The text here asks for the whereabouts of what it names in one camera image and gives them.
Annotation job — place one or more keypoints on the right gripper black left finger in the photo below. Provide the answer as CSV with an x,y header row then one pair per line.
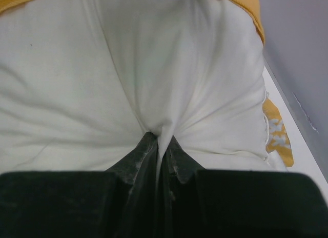
x,y
117,202

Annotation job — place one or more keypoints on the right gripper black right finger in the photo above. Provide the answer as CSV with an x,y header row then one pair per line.
x,y
227,203

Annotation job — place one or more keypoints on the blue yellow Mickey pillowcase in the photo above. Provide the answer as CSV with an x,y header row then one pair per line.
x,y
278,138

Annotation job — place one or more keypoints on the white pillow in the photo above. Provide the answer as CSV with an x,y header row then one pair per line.
x,y
83,80

